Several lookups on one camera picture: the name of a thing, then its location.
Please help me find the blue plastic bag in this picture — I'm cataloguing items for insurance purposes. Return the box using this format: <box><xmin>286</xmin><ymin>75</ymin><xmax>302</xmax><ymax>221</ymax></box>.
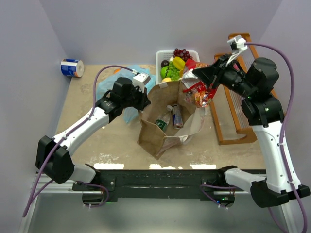
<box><xmin>96</xmin><ymin>65</ymin><xmax>156</xmax><ymax>124</ymax></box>

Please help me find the red snack packet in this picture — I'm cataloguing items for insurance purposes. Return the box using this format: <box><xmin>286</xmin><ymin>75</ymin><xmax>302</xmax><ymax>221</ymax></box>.
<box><xmin>180</xmin><ymin>59</ymin><xmax>217</xmax><ymax>108</ymax></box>

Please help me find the brown paper grocery bag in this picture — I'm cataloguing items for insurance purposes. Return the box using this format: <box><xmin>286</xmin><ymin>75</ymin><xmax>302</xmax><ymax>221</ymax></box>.
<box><xmin>138</xmin><ymin>81</ymin><xmax>206</xmax><ymax>159</ymax></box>

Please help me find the clear water bottle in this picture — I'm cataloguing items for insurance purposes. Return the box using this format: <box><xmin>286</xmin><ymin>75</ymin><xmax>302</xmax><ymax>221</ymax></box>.
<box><xmin>155</xmin><ymin>105</ymin><xmax>173</xmax><ymax>132</ymax></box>

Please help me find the red bull can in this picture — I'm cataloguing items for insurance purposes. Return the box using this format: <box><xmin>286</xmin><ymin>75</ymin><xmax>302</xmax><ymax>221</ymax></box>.
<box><xmin>172</xmin><ymin>104</ymin><xmax>183</xmax><ymax>129</ymax></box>

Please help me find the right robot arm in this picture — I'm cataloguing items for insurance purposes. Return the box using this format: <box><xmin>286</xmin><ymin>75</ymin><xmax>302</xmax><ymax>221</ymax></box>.
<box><xmin>192</xmin><ymin>54</ymin><xmax>311</xmax><ymax>208</ymax></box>

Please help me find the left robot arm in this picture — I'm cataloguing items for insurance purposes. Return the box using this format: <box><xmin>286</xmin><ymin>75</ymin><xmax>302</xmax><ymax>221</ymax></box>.
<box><xmin>35</xmin><ymin>73</ymin><xmax>151</xmax><ymax>184</ymax></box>

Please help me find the yellow lemon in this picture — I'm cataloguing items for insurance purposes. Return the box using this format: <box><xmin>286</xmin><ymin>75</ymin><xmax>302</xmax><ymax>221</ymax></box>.
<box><xmin>161</xmin><ymin>77</ymin><xmax>172</xmax><ymax>83</ymax></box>

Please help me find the wooden rack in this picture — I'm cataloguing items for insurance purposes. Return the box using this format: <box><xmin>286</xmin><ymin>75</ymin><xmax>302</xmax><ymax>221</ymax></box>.
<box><xmin>210</xmin><ymin>32</ymin><xmax>259</xmax><ymax>145</ymax></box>

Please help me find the purple grape bunch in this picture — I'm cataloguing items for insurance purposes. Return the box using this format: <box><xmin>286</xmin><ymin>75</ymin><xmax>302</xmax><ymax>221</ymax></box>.
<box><xmin>173</xmin><ymin>48</ymin><xmax>195</xmax><ymax>62</ymax></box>

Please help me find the green grape bunch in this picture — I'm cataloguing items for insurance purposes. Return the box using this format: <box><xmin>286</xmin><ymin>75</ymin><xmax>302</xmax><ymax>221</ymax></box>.
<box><xmin>168</xmin><ymin>62</ymin><xmax>180</xmax><ymax>81</ymax></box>

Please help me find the dark mangosteen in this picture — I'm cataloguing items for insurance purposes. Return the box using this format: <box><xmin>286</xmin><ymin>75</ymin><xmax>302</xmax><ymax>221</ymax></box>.
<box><xmin>160</xmin><ymin>60</ymin><xmax>170</xmax><ymax>68</ymax></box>

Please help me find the white plastic basket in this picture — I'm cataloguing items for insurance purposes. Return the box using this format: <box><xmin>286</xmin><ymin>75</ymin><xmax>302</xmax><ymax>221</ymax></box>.
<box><xmin>155</xmin><ymin>49</ymin><xmax>200</xmax><ymax>84</ymax></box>

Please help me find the toilet paper roll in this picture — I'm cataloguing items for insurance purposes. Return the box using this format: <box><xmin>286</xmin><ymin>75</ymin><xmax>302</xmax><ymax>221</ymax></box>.
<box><xmin>60</xmin><ymin>59</ymin><xmax>84</xmax><ymax>78</ymax></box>

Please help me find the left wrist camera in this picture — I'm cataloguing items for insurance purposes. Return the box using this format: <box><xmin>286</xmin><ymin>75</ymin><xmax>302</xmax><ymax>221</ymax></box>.
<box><xmin>132</xmin><ymin>73</ymin><xmax>151</xmax><ymax>93</ymax></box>

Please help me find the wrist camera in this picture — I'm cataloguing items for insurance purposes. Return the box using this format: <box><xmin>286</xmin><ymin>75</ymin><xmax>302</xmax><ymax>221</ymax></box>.
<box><xmin>132</xmin><ymin>73</ymin><xmax>151</xmax><ymax>93</ymax></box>
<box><xmin>226</xmin><ymin>35</ymin><xmax>248</xmax><ymax>66</ymax></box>

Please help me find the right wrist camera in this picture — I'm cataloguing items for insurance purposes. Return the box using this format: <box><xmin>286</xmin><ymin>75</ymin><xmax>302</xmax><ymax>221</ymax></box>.
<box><xmin>226</xmin><ymin>35</ymin><xmax>248</xmax><ymax>66</ymax></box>

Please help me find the black base frame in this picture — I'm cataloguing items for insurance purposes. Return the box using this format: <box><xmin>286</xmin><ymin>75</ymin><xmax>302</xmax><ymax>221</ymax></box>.
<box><xmin>72</xmin><ymin>169</ymin><xmax>240</xmax><ymax>207</ymax></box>

